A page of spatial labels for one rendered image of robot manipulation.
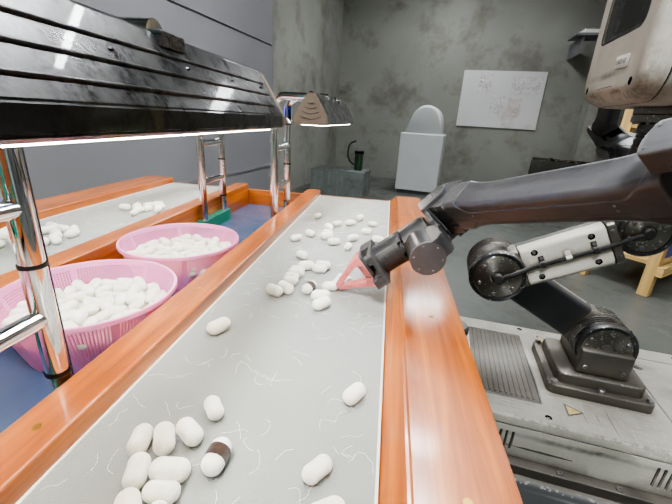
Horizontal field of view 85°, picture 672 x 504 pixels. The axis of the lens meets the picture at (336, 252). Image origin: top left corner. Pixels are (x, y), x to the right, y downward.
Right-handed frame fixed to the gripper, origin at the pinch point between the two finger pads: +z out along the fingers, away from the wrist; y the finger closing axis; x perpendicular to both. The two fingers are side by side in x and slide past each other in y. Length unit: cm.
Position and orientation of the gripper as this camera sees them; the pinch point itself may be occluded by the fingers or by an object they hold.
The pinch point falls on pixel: (341, 284)
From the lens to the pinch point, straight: 71.2
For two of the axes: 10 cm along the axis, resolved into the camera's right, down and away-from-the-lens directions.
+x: 5.9, 7.9, 1.7
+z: -8.0, 5.3, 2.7
